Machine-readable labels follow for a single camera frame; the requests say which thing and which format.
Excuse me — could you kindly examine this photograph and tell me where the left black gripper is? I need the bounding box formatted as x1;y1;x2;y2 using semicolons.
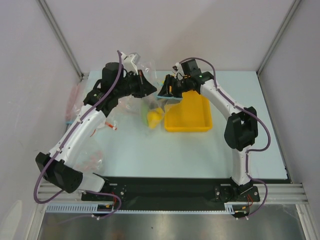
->
114;69;157;99

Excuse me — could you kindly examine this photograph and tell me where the green toy cucumber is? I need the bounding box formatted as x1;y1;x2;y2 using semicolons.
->
140;102;149;127

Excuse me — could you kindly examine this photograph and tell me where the clear blue-zipper bag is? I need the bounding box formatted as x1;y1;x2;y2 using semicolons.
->
119;78;183;133

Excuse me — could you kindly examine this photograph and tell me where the yellow toy pear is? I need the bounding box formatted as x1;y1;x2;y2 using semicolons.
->
147;107;165;129

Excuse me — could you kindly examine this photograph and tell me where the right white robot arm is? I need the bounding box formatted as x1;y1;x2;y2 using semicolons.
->
157;57;258;201

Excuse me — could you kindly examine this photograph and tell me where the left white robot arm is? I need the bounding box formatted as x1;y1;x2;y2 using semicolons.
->
35;62;157;200

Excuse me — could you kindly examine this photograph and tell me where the pile of spare zip bags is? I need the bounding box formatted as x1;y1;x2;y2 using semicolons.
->
65;82;118;175

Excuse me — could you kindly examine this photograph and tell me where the yellow plastic tray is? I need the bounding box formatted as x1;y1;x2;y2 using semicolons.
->
164;78;213;133

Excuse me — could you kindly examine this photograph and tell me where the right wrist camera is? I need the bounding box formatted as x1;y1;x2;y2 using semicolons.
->
172;62;181;76

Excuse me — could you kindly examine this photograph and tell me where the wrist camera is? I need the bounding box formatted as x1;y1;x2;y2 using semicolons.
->
121;52;141;75
172;62;181;76

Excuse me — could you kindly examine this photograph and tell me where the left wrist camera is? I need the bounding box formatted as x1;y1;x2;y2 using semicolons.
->
121;52;141;75

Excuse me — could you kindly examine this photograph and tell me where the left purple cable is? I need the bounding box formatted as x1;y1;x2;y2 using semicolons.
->
33;49;126;222

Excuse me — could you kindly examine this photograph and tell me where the purple cable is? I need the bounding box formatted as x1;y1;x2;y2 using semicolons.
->
33;49;126;222
177;57;272;221

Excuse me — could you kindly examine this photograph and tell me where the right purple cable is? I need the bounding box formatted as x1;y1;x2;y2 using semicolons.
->
177;57;272;221

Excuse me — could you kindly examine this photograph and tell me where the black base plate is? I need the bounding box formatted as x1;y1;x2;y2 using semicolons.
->
49;175;261;211

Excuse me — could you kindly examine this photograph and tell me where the white slotted cable duct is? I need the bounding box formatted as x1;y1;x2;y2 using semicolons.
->
46;203;248;215

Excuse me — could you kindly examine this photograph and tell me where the aluminium frame rail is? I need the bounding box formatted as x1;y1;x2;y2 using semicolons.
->
37;183;308;205

